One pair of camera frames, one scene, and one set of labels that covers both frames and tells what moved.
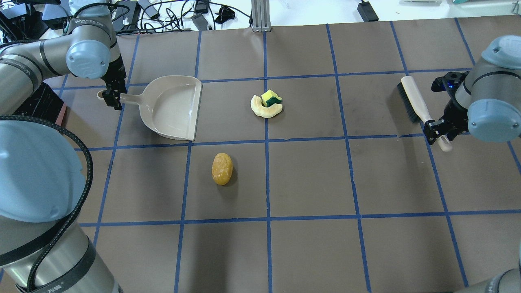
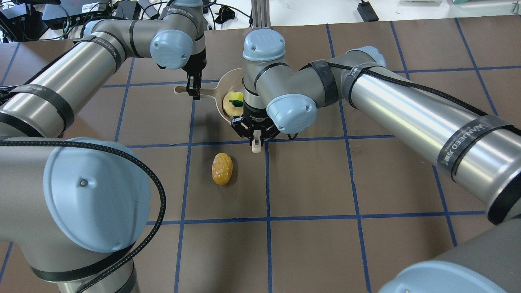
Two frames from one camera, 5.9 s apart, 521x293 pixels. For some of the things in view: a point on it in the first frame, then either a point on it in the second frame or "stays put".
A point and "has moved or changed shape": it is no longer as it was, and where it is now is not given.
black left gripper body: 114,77 → 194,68
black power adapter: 367,12 stays put
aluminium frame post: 261,16 stays put
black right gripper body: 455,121 → 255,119
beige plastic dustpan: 170,105 → 232,82
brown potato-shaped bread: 222,168 stays put
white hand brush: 414,103 has moved or changed shape
